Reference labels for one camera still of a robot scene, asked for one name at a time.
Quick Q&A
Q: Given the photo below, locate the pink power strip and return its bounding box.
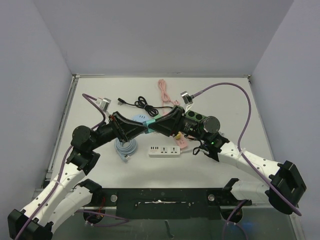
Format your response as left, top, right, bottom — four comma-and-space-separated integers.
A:
174, 135, 188, 150

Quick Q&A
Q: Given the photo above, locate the pink cable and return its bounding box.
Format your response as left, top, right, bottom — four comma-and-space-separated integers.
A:
157, 79, 181, 115

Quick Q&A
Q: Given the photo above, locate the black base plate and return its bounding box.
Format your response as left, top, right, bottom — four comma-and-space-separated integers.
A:
87, 187, 240, 220

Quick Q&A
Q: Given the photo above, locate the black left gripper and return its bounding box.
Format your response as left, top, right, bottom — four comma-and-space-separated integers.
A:
89, 111, 148, 151

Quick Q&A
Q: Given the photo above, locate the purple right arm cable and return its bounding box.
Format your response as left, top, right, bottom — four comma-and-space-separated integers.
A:
192, 81, 302, 240

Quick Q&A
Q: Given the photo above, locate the green power strip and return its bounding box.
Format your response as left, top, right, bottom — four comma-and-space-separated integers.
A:
184, 110, 206, 124

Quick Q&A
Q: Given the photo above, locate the white power strip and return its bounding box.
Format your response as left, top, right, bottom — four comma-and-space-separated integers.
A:
148, 145, 181, 158

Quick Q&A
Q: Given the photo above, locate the coiled light blue cable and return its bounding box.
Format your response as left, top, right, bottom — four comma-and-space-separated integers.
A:
114, 137, 138, 163

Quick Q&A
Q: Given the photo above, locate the black coiled cable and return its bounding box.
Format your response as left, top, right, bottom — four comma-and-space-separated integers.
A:
116, 96, 173, 117

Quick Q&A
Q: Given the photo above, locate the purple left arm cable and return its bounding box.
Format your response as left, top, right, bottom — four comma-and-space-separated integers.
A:
14, 93, 131, 240

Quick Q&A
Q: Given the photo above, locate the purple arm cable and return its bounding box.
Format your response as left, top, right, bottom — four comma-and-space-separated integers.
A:
192, 81, 302, 240
14, 93, 131, 240

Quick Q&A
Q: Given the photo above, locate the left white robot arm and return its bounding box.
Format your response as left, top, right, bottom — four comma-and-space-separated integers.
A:
7, 112, 148, 240

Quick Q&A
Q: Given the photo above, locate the round blue power strip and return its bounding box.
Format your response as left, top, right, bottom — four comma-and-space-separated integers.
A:
132, 114, 149, 123

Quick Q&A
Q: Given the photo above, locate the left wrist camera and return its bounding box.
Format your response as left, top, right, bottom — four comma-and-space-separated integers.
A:
96, 97, 111, 113

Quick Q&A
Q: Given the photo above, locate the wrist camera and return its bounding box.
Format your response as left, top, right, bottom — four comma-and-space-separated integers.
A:
180, 91, 194, 106
96, 97, 111, 113

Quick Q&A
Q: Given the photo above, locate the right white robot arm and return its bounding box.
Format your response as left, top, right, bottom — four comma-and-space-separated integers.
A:
147, 106, 307, 215

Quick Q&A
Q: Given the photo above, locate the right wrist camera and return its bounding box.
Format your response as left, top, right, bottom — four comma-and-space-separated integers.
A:
180, 91, 194, 106

